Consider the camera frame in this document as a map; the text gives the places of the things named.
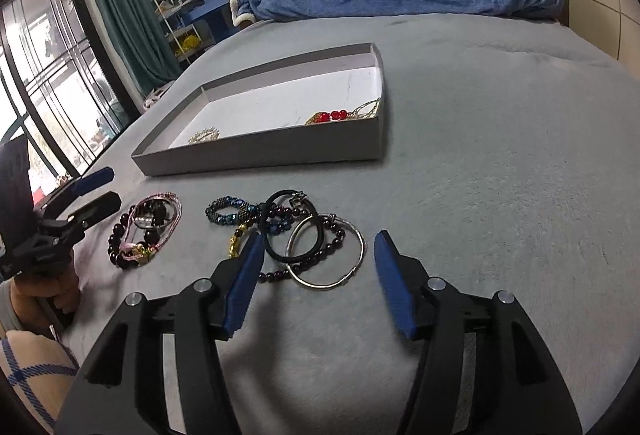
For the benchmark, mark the grey bed cover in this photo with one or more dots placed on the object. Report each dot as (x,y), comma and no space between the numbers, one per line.
(500,215)

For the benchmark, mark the person's left hand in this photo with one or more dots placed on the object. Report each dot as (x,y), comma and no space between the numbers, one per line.
(67,295)

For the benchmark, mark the yellow bag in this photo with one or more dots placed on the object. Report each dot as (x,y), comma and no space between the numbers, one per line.
(187,42)

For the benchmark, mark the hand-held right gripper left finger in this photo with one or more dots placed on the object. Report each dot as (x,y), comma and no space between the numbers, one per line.
(245,280)

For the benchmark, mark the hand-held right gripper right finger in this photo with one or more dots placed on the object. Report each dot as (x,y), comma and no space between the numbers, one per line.
(392,285)

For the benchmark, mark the pale bag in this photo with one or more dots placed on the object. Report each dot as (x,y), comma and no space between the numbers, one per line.
(155,96)

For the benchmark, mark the silver bangle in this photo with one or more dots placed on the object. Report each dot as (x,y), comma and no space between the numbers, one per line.
(362,250)

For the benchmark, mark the brown wooden bed frame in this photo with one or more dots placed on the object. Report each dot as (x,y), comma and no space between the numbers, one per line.
(566,5)

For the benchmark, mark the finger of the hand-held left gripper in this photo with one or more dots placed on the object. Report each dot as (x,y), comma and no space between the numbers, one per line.
(95,179)
(102,207)

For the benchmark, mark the grey cardboard box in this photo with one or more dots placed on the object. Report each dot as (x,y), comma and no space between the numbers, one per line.
(260,150)

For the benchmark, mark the black framed window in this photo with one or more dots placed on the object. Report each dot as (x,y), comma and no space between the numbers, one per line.
(50,65)

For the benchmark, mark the person's plaid trouser leg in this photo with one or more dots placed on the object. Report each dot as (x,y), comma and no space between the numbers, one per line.
(30,365)

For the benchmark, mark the teal curtain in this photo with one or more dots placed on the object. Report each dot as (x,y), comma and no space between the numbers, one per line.
(125,5)

